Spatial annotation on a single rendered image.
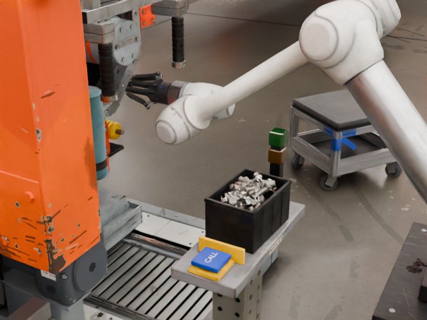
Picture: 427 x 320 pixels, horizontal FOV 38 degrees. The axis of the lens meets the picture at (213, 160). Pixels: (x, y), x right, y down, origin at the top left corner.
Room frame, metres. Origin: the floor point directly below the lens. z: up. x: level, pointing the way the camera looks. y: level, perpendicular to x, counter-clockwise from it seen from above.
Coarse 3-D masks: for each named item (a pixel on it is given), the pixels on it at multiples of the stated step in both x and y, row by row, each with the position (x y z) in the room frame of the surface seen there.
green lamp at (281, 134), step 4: (276, 128) 1.52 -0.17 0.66; (280, 128) 1.52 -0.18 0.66; (272, 132) 1.50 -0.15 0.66; (276, 132) 1.50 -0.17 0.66; (280, 132) 1.50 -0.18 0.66; (284, 132) 1.50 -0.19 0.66; (272, 136) 1.49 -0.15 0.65; (276, 136) 1.49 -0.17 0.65; (280, 136) 1.48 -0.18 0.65; (284, 136) 1.49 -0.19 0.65; (272, 140) 1.49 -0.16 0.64; (276, 140) 1.49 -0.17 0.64; (280, 140) 1.48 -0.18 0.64; (284, 140) 1.49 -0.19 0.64; (272, 144) 1.49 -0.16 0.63; (276, 144) 1.49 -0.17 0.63; (280, 144) 1.48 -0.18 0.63; (284, 144) 1.49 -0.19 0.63
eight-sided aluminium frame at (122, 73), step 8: (120, 16) 1.97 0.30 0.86; (128, 16) 1.96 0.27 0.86; (136, 16) 1.97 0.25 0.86; (136, 24) 1.96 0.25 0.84; (136, 56) 1.95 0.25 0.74; (136, 64) 1.96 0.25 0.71; (120, 72) 1.90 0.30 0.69; (128, 72) 1.92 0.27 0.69; (120, 80) 1.88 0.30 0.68; (128, 80) 1.91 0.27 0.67; (120, 88) 1.87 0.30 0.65; (120, 96) 1.87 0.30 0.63; (104, 104) 1.81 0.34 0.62; (112, 104) 1.83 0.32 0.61; (104, 112) 1.80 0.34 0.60; (112, 112) 1.83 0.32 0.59
